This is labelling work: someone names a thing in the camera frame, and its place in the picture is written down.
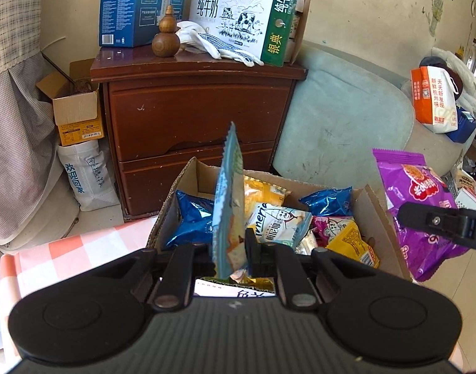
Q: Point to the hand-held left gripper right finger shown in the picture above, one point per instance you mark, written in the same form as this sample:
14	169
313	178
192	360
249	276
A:
257	257

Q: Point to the small yellow snack packet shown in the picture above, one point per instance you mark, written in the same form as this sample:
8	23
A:
349	243

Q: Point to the beige sofa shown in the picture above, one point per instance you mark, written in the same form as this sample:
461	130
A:
433	152

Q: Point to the blue foil snack packet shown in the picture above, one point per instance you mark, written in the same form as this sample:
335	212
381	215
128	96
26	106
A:
191	222
327	202

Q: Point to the checked fabric cover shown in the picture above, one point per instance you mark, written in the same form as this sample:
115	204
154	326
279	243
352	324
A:
15	144

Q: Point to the small brown cardboard box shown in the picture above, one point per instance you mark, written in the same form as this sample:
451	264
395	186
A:
76	113

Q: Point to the wooden gourd ornament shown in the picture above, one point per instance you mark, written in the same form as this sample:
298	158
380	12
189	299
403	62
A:
166	41

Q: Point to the yellow waffle snack packet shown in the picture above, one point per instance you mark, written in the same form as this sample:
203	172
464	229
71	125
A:
261	194

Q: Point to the white green milk carton box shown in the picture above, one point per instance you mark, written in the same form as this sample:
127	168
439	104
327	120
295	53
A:
238	11

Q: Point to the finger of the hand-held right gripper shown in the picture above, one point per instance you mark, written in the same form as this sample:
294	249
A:
448	224

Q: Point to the blue bag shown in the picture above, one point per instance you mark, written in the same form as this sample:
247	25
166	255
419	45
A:
462	124

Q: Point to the pink cartoon snack packet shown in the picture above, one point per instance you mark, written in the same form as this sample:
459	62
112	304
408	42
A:
327	228

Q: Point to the dark wooden nightstand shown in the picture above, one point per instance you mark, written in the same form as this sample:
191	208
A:
183	117

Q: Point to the white woven bag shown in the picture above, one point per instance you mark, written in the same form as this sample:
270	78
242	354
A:
88	179

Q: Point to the pink white checked tablecloth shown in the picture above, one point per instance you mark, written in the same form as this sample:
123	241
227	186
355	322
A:
86	249

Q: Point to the white dotted work gloves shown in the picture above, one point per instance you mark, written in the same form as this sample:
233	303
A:
218	45

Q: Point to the white cloth pile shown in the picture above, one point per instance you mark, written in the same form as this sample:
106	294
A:
456	66

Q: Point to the orange white shopping bag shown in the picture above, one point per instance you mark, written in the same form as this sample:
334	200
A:
433	97

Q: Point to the small white red carton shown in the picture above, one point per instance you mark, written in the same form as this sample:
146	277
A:
470	198

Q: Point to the blue product box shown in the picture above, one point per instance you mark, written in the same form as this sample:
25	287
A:
136	7

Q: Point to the small light blue snack packet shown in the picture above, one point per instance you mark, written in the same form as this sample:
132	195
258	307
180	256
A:
228	202

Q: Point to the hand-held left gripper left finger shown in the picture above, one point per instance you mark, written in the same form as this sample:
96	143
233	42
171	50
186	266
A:
205	259

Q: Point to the purple noodle snack packet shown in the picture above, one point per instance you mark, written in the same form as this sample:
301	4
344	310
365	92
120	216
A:
413	187

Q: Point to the silver foil snack packet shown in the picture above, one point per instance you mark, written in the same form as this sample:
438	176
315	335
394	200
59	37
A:
308	243

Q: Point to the white cardboard box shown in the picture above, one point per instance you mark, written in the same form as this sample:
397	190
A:
378	226

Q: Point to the light blue chef snack packet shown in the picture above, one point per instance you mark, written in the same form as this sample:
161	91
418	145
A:
277	222

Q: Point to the light teal sofa cushion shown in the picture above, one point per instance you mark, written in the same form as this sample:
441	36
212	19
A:
339	124

